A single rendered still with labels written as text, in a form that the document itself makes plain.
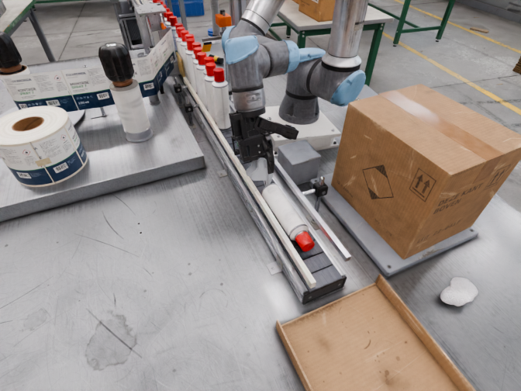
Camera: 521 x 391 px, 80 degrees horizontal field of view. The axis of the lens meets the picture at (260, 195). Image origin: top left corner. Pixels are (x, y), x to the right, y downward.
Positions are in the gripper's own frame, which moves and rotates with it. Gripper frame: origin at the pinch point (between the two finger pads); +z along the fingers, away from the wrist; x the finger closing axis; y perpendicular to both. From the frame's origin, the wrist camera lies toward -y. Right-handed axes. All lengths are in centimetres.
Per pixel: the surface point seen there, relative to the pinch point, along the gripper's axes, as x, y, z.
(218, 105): -32.4, 1.8, -17.1
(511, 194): -44, -192, 82
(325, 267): 23.5, -1.6, 13.2
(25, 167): -27, 59, -13
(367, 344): 37.6, -1.9, 23.2
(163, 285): 9.3, 32.9, 13.4
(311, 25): -154, -109, -41
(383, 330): 36.6, -6.6, 22.8
